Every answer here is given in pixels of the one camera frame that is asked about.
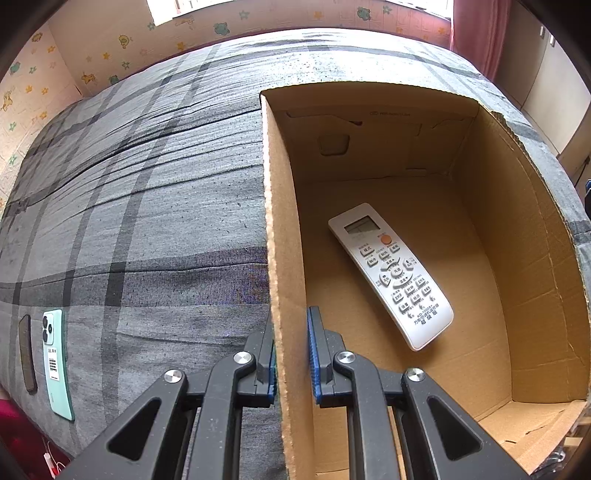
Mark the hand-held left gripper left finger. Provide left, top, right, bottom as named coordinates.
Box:
left=58, top=319, right=278, bottom=480

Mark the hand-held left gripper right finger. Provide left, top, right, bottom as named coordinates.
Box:
left=307, top=305, right=532, bottom=480

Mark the brown cardboard box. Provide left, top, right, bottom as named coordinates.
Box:
left=259, top=82, right=591, bottom=480

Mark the white remote control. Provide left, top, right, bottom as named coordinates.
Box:
left=328, top=202, right=454, bottom=352

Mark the grey plaid bed sheet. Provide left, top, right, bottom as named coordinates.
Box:
left=0, top=27, right=591, bottom=480

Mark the teal smartphone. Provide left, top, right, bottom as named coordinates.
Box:
left=41, top=308, right=75, bottom=422

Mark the dark smartphone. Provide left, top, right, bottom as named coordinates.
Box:
left=18, top=314, right=38, bottom=395

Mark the magenta cloth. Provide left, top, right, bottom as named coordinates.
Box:
left=0, top=388, right=70, bottom=480

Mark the beige wardrobe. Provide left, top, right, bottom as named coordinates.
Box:
left=496, top=9, right=591, bottom=185

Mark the pink curtain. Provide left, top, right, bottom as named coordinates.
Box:
left=449, top=0, right=512, bottom=81

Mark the window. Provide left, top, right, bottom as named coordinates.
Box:
left=147, top=0, right=455, bottom=26

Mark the white cable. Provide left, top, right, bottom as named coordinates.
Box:
left=44, top=438, right=70, bottom=476

